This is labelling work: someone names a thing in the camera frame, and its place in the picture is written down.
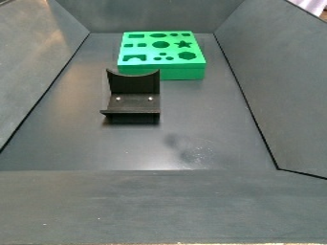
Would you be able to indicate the black fixture stand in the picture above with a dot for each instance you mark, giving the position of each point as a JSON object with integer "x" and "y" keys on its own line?
{"x": 134, "y": 98}

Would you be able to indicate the green shape sorter board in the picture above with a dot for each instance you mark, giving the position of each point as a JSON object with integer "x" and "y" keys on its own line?
{"x": 170, "y": 51}

